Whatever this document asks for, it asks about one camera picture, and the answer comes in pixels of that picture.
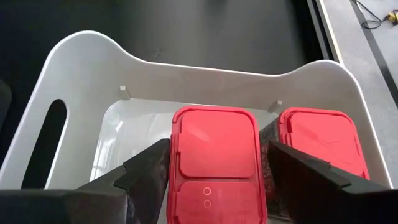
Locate white plastic bin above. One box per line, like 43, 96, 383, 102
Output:
0, 30, 394, 224

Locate yellow cable with plug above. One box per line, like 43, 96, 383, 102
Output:
385, 9, 398, 24

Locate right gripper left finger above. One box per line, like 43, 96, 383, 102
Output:
0, 138, 171, 224

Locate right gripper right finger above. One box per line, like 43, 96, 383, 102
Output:
267, 140, 398, 224

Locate black table frame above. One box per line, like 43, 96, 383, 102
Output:
306, 0, 345, 65

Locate red lid paprika tin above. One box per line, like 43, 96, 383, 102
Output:
259, 106, 371, 218
166, 105, 268, 224

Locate black floor cable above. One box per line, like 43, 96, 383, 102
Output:
351, 0, 389, 30

